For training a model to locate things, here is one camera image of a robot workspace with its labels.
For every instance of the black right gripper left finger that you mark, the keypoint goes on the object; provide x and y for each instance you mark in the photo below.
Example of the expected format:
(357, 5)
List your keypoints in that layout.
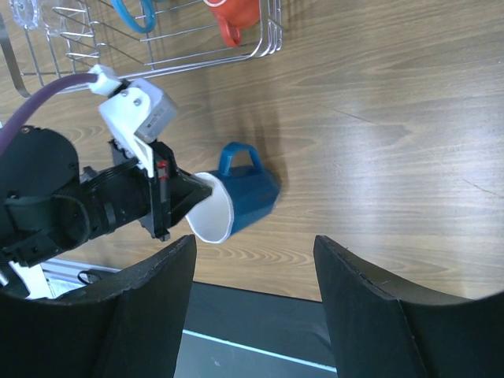
(127, 325)

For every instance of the blue patterned cup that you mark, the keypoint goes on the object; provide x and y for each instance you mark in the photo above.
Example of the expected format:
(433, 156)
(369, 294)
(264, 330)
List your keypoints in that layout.
(141, 24)

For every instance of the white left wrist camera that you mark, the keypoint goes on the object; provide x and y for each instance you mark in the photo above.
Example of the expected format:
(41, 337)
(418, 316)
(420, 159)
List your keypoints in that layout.
(135, 116)

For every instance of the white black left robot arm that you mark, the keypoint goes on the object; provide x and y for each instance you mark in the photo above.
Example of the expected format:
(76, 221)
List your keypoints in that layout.
(50, 205)

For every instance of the clear plastic cup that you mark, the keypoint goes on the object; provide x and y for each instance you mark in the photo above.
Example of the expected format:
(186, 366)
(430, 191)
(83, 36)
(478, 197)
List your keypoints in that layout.
(36, 15)

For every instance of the wire dish rack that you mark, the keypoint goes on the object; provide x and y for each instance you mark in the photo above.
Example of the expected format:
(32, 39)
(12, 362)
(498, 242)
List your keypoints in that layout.
(186, 37)

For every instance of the dark blue paper cup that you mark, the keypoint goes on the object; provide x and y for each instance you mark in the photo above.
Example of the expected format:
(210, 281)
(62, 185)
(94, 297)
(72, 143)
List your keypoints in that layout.
(243, 192)

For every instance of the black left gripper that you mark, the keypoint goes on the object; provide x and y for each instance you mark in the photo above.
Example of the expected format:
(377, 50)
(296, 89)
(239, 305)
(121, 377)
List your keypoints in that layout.
(125, 193)

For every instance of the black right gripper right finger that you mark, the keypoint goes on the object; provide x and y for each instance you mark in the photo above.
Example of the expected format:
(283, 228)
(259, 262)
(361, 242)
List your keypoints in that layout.
(382, 325)

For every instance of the red ceramic mug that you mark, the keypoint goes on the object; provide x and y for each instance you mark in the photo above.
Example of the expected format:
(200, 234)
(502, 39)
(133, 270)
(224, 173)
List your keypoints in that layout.
(233, 16)

